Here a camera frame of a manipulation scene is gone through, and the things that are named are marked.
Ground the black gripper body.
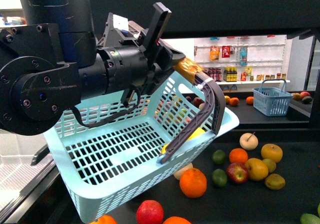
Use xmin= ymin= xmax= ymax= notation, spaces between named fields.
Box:
xmin=102 ymin=2 xmax=185 ymax=94

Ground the teal plastic shopping basket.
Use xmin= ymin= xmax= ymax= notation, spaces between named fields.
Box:
xmin=42 ymin=71 xmax=240 ymax=223

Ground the yellow lemon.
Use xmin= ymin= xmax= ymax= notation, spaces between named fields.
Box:
xmin=160 ymin=128 xmax=205 ymax=154

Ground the white snack shelf right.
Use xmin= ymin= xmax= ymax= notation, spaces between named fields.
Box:
xmin=194 ymin=35 xmax=293 ymax=82

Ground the black metal display shelf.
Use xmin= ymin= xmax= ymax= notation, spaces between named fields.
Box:
xmin=0 ymin=0 xmax=320 ymax=223

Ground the pale white pear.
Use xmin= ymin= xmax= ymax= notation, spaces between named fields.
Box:
xmin=173 ymin=163 xmax=193 ymax=180

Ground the green lime front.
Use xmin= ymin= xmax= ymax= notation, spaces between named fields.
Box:
xmin=212 ymin=150 xmax=226 ymax=165

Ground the large orange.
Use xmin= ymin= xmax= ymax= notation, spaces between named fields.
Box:
xmin=179 ymin=168 xmax=207 ymax=198

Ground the white apple with stem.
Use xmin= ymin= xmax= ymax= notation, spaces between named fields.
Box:
xmin=239 ymin=132 xmax=259 ymax=150

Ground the orange front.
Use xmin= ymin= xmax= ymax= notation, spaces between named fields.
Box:
xmin=228 ymin=148 xmax=249 ymax=164

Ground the dark green lime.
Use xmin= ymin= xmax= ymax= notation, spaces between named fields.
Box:
xmin=212 ymin=169 xmax=228 ymax=188

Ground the blue plastic basket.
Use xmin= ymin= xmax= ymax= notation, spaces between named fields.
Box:
xmin=252 ymin=79 xmax=293 ymax=117

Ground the red apple front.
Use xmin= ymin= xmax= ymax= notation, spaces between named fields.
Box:
xmin=136 ymin=200 xmax=164 ymax=224

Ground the red apple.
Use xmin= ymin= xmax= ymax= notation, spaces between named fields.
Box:
xmin=136 ymin=200 xmax=164 ymax=224
xmin=226 ymin=163 xmax=249 ymax=184

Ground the yellow pear front right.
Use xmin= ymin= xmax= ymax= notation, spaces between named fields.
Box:
xmin=260 ymin=143 xmax=283 ymax=163

